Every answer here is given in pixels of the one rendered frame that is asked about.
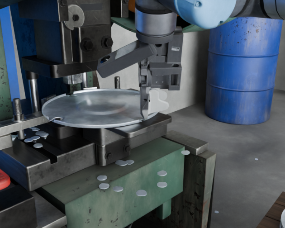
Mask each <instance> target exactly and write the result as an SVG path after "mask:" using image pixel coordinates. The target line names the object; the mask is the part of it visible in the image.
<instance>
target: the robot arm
mask: <svg viewBox="0 0 285 228"><path fill-rule="evenodd" d="M177 15H179V16H180V17H181V18H182V19H183V20H185V21H186V22H188V23H190V24H194V25H196V26H198V27H200V28H203V29H212V28H215V27H217V26H218V25H219V24H222V23H224V22H225V21H226V20H227V19H228V18H233V17H258V18H266V19H281V20H285V0H135V28H136V37H137V39H138V40H136V41H134V42H132V43H130V44H128V45H126V46H124V47H122V48H120V49H118V50H116V51H114V52H112V53H110V54H108V55H106V56H104V57H102V58H100V59H99V60H98V66H97V72H98V73H99V75H100V76H101V77H102V78H106V77H109V76H110V75H112V74H114V73H117V72H119V71H121V70H123V69H125V68H127V67H129V66H131V65H133V64H135V63H138V81H139V87H140V114H141V115H142V117H143V118H144V119H147V117H148V115H149V114H150V113H154V112H159V111H163V110H166V109H168V107H169V104H168V102H166V101H164V100H165V99H166V98H167V93H166V92H164V91H162V90H160V89H168V90H180V85H181V72H182V66H181V56H182V47H183V37H184V35H183V32H182V28H181V27H176V18H177ZM158 88H160V89H158Z"/></svg>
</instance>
